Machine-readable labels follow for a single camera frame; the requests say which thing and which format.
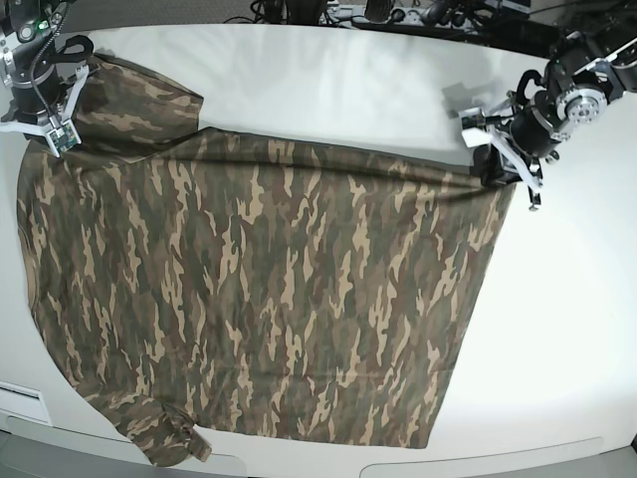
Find camouflage T-shirt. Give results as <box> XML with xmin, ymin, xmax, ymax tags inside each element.
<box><xmin>17</xmin><ymin>56</ymin><xmax>514</xmax><ymax>467</ymax></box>

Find power strips and cables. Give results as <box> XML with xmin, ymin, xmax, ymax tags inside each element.
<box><xmin>223</xmin><ymin>0</ymin><xmax>637</xmax><ymax>56</ymax></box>

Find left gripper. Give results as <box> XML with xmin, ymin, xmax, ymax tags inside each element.
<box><xmin>475</xmin><ymin>70</ymin><xmax>550</xmax><ymax>211</ymax></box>

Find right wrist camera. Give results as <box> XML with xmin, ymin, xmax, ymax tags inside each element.
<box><xmin>45</xmin><ymin>120</ymin><xmax>82</xmax><ymax>157</ymax></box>

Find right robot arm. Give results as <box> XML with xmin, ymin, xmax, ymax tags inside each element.
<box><xmin>1</xmin><ymin>1</ymin><xmax>94</xmax><ymax>138</ymax></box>

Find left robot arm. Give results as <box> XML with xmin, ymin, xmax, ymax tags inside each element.
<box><xmin>459</xmin><ymin>15</ymin><xmax>636</xmax><ymax>209</ymax></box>

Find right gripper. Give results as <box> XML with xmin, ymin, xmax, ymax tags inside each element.
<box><xmin>1</xmin><ymin>35</ymin><xmax>93</xmax><ymax>137</ymax></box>

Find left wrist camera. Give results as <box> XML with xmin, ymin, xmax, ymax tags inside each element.
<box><xmin>459</xmin><ymin>108</ymin><xmax>491</xmax><ymax>148</ymax></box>

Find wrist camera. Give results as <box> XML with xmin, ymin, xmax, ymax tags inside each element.
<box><xmin>45</xmin><ymin>120</ymin><xmax>82</xmax><ymax>157</ymax></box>
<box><xmin>459</xmin><ymin>108</ymin><xmax>491</xmax><ymax>148</ymax></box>

